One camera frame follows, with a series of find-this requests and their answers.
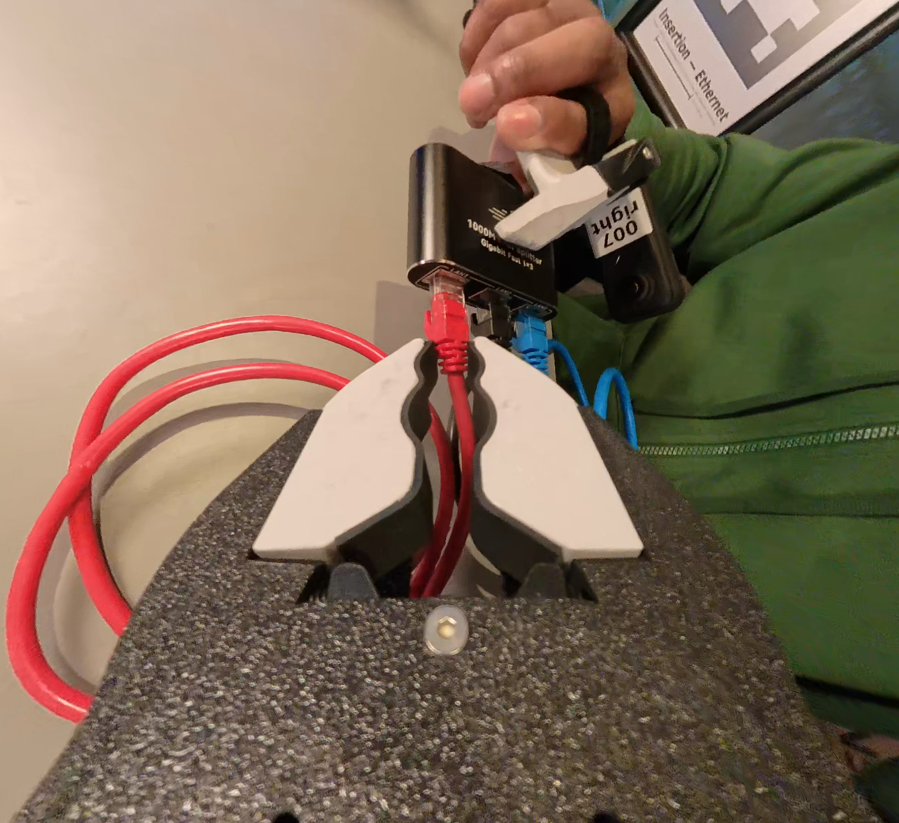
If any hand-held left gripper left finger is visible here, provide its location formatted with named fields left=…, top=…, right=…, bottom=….
left=250, top=337, right=438, bottom=581

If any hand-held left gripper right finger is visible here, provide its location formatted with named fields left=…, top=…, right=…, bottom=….
left=465, top=335, right=646, bottom=585

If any red ethernet cable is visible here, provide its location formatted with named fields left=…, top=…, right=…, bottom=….
left=6, top=271, right=486, bottom=726

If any black ethernet splitter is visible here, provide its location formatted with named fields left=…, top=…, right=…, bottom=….
left=406, top=143, right=563, bottom=325

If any blue ethernet cable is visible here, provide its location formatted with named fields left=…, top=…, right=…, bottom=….
left=509, top=313, right=640, bottom=452

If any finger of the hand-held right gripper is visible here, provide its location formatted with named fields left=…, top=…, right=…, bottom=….
left=494, top=147, right=619, bottom=245

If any person's green jacket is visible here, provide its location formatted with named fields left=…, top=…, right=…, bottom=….
left=558, top=233, right=899, bottom=740

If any person's right forearm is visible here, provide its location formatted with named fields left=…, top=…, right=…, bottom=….
left=621, top=82, right=899, bottom=290

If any person's right hand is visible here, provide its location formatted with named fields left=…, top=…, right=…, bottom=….
left=458, top=0, right=636, bottom=167

